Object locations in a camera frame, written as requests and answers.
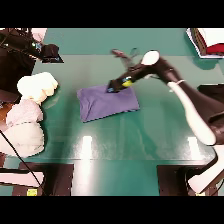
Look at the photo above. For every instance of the purple T-shirt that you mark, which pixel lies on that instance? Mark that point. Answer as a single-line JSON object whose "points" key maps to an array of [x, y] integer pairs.
{"points": [[106, 104]]}

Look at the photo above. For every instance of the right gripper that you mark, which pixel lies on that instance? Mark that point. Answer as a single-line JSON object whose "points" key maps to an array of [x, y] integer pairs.
{"points": [[122, 82]]}

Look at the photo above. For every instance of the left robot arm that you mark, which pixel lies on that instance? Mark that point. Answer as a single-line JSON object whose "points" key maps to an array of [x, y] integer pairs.
{"points": [[15, 46]]}

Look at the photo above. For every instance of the red garment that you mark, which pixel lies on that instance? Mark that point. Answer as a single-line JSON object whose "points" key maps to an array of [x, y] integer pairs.
{"points": [[216, 49]]}

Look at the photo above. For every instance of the black garment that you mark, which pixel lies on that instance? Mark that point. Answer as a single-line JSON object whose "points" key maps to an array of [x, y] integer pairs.
{"points": [[209, 89]]}

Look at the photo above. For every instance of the pink garment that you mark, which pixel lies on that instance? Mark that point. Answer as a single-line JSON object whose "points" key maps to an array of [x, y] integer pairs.
{"points": [[24, 112]]}

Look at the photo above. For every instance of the brown garment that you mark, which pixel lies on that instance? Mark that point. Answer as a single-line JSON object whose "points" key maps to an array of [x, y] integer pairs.
{"points": [[199, 40]]}

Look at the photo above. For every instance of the cream garment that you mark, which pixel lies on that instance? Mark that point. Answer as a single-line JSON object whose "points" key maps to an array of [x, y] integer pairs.
{"points": [[36, 86]]}

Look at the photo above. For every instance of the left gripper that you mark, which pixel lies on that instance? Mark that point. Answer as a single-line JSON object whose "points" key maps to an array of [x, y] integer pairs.
{"points": [[51, 53]]}

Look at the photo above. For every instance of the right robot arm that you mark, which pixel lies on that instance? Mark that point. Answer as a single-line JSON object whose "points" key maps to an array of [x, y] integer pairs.
{"points": [[196, 116]]}

